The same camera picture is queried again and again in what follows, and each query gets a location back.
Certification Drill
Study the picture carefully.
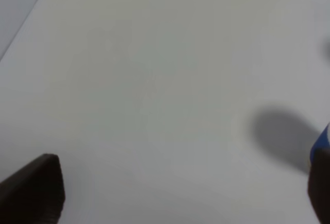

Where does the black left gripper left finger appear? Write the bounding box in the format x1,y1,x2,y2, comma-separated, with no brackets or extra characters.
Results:
1,154,65,223

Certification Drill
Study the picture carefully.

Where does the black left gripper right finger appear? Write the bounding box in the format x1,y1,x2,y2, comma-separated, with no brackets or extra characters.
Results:
308,148,330,224

